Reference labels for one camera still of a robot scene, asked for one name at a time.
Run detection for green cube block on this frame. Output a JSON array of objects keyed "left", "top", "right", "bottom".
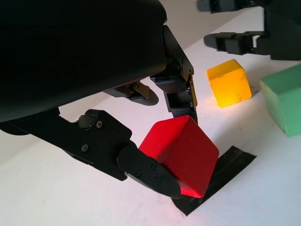
[{"left": 260, "top": 64, "right": 301, "bottom": 137}]

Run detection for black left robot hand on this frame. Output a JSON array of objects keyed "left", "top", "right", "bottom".
[{"left": 0, "top": 0, "right": 198, "bottom": 200}]

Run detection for yellow cube block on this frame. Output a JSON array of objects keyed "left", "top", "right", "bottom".
[{"left": 206, "top": 59, "right": 253, "bottom": 108}]

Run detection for black tape strip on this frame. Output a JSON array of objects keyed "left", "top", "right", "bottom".
[{"left": 173, "top": 145, "right": 257, "bottom": 216}]

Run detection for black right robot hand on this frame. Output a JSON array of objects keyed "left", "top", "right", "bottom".
[{"left": 196, "top": 0, "right": 301, "bottom": 61}]

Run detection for red cube block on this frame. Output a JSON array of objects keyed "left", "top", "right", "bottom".
[{"left": 138, "top": 115, "right": 220, "bottom": 198}]

